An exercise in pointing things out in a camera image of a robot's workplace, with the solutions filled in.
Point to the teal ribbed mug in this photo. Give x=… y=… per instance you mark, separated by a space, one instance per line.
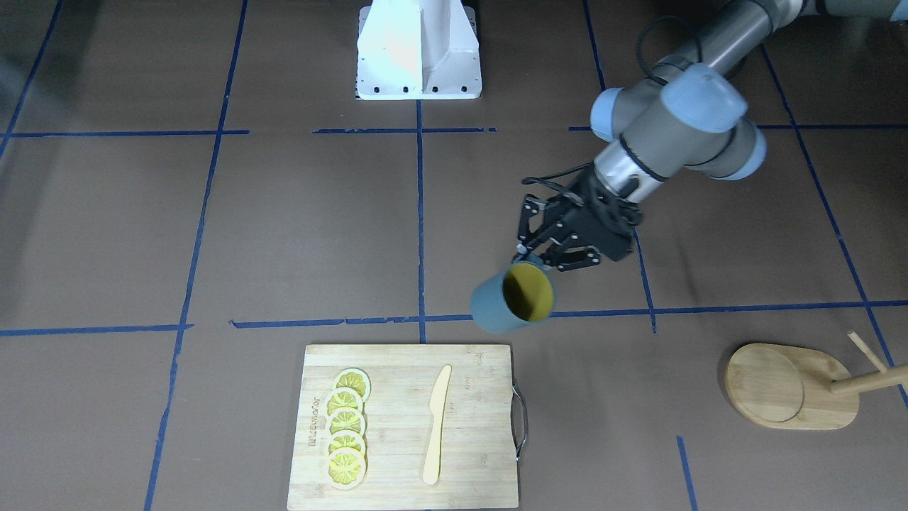
x=517 y=297

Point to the wooden knife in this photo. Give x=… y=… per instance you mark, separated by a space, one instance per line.
x=432 y=460

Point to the bamboo cutting board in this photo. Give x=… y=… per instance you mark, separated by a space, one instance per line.
x=479 y=456

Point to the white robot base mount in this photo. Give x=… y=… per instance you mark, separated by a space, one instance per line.
x=418 y=50

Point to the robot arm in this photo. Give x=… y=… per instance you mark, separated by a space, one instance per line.
x=683 y=114

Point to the lemon slice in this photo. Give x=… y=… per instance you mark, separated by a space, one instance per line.
x=356 y=379
x=346 y=468
x=347 y=439
x=343 y=398
x=346 y=419

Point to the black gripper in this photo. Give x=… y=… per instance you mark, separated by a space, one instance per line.
x=594 y=217

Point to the wooden cup storage rack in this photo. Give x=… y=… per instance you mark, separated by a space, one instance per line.
x=799 y=388

